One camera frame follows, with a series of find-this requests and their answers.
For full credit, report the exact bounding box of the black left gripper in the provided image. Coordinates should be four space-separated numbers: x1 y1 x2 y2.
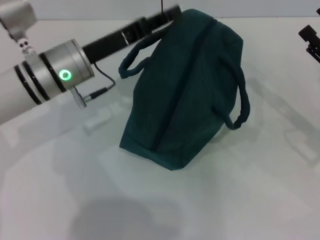
81 4 184 65

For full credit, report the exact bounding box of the teal insulated lunch bag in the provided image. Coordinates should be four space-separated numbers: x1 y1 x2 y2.
117 8 251 172

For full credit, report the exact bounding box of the dark left gripper cable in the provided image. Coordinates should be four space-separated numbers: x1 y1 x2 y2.
93 62 116 91

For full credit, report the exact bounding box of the silver black left cable plug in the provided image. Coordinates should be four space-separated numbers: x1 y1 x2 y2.
70 86 109 109

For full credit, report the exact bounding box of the silver left camera mount bracket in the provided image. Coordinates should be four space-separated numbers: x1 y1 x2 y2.
16 36 39 59

